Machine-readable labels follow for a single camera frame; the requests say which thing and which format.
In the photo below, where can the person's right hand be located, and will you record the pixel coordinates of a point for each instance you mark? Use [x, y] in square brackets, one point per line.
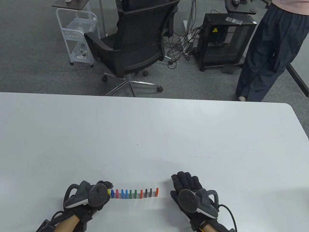
[187, 182]

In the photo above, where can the person's left hand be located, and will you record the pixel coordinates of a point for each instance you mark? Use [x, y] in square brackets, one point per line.
[105, 184]

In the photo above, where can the person's left forearm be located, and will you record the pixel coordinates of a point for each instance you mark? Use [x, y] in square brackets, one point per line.
[66, 224]

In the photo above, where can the person's right forearm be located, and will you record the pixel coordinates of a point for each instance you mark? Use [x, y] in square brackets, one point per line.
[207, 227]

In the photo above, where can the grey hand tracker controller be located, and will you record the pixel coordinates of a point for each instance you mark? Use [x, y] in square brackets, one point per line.
[97, 195]
[187, 200]

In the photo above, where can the grey foot block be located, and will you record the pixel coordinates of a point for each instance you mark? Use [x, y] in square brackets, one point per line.
[228, 69]

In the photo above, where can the white rolling cart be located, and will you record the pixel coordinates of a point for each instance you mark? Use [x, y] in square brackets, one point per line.
[74, 54]

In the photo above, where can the black mesh office chair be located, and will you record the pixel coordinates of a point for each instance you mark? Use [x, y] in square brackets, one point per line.
[135, 48]

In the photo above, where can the black glass computer case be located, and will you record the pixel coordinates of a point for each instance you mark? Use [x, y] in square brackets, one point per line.
[224, 48]

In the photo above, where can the white table pole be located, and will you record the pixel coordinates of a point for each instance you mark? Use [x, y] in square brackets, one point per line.
[102, 17]

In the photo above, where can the white desk leg panel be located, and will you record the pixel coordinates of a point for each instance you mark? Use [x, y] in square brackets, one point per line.
[192, 14]

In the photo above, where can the clear plastic bag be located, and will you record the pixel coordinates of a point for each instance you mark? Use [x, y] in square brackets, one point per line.
[233, 20]

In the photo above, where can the black swivel chair base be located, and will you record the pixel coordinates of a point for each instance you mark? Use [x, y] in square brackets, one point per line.
[239, 9]

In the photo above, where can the brown side table top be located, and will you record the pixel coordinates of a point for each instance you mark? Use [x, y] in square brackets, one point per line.
[72, 5]

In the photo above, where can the black chair leg with caster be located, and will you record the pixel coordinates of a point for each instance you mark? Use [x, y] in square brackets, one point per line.
[266, 4]

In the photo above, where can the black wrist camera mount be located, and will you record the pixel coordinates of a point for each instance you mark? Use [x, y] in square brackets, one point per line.
[44, 227]

